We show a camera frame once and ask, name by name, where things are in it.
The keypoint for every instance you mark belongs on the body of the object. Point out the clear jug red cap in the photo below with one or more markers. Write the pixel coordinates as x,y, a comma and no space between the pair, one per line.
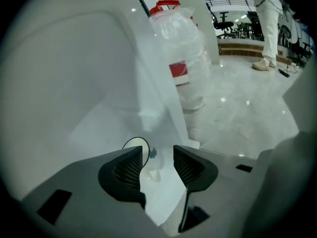
178,46

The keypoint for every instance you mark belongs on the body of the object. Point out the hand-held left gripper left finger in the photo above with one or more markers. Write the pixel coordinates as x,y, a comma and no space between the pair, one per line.
81,207

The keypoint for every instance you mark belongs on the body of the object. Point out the black office chair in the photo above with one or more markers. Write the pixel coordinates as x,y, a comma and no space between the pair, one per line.
223,25

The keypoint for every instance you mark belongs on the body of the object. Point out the white water dispenser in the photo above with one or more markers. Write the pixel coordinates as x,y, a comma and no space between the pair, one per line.
74,58

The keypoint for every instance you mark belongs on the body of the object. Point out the wooden step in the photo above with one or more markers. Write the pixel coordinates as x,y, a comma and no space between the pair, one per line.
247,49

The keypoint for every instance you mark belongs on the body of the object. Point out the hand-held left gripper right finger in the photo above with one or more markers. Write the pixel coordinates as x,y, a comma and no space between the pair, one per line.
218,197

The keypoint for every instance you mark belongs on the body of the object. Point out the small black device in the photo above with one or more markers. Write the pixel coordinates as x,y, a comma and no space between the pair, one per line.
283,73

